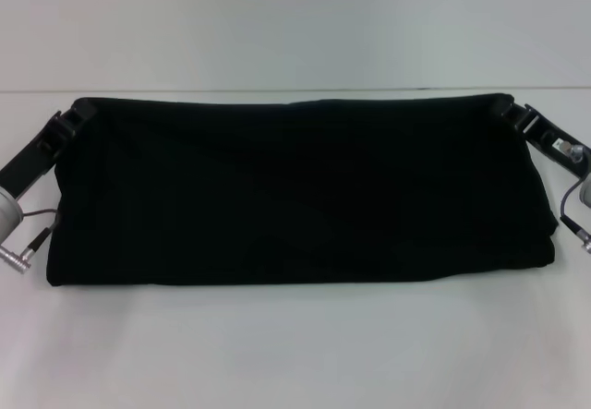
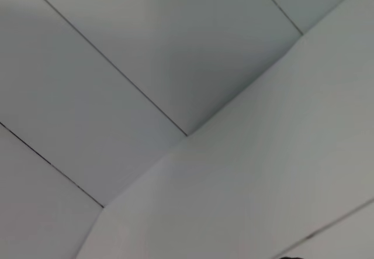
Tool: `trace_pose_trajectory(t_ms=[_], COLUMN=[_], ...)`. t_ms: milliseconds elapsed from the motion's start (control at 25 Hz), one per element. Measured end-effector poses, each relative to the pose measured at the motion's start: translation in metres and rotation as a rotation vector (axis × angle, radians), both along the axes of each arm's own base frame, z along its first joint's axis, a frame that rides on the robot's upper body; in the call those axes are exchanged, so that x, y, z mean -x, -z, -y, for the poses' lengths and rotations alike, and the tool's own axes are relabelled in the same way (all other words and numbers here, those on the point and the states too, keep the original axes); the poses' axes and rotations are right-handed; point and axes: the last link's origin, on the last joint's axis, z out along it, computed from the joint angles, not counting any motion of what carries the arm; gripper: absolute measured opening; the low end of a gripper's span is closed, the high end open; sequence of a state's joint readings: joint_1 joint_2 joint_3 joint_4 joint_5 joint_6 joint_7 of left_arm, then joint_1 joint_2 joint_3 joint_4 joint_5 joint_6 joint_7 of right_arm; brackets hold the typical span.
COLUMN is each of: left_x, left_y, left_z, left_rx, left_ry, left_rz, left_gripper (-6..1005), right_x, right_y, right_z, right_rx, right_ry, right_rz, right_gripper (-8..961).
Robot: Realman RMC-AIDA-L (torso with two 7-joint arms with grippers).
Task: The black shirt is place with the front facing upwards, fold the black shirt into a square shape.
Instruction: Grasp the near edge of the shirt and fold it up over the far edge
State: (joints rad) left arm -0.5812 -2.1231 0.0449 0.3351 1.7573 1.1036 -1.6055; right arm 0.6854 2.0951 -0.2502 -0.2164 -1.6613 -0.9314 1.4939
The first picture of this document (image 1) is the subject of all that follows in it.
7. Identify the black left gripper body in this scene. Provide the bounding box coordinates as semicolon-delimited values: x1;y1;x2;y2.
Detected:
0;109;80;199

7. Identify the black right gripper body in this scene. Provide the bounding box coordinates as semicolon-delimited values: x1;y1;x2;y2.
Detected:
516;102;591;180

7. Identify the black shirt with FREE print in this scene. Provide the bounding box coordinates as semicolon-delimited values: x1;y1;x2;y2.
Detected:
45;92;562;288

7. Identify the right wrist cable with plug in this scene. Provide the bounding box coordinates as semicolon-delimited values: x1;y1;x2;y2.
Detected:
556;140;591;244

